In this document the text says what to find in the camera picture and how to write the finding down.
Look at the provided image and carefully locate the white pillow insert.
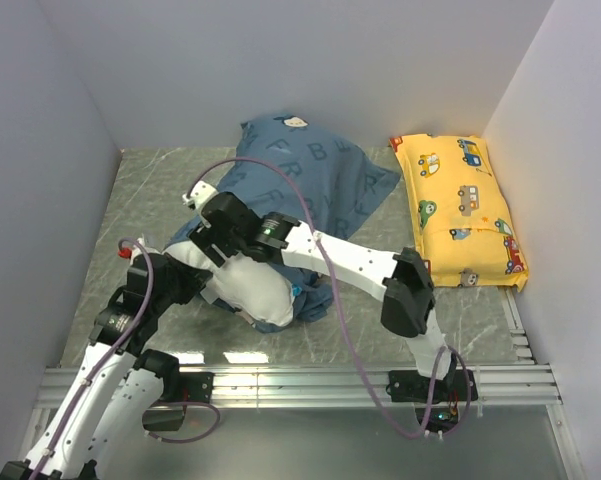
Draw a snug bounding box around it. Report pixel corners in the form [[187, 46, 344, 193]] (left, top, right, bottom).
[[165, 241, 294, 331]]

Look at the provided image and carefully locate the blue cartoon letter pillowcase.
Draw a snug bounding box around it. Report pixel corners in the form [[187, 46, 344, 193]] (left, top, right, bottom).
[[166, 113, 400, 333]]

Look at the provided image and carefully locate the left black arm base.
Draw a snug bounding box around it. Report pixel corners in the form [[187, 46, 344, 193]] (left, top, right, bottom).
[[142, 371, 217, 438]]

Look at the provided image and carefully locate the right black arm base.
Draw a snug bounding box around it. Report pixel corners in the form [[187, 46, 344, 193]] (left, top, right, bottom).
[[386, 370, 479, 436]]

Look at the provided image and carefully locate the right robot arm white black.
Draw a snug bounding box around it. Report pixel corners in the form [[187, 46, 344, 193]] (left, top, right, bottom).
[[183, 184, 457, 400]]

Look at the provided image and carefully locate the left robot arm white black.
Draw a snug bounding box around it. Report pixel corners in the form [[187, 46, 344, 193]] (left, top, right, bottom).
[[0, 253, 213, 479]]

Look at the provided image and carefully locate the yellow car print pillow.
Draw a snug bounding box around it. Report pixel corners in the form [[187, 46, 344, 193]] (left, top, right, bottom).
[[389, 134, 529, 290]]

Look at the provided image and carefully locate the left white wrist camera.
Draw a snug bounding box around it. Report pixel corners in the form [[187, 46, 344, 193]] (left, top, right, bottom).
[[118, 235, 159, 264]]

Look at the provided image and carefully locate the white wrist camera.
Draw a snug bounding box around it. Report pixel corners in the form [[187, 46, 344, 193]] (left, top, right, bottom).
[[182, 181, 218, 210], [118, 235, 159, 264]]

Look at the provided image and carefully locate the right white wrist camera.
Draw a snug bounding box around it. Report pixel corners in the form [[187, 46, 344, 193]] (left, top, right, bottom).
[[182, 181, 218, 210]]

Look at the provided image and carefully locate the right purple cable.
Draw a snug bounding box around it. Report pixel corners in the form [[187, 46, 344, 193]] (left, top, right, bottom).
[[183, 156, 474, 440]]

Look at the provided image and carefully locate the purple cable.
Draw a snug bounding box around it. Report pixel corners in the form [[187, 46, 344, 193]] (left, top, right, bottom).
[[183, 156, 474, 440], [27, 237, 222, 480]]

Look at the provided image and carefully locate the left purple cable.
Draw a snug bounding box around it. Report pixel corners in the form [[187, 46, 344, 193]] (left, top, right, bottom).
[[27, 237, 222, 480]]

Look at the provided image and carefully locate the aluminium mounting rail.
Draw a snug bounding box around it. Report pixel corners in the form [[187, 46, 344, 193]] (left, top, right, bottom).
[[34, 364, 562, 409]]

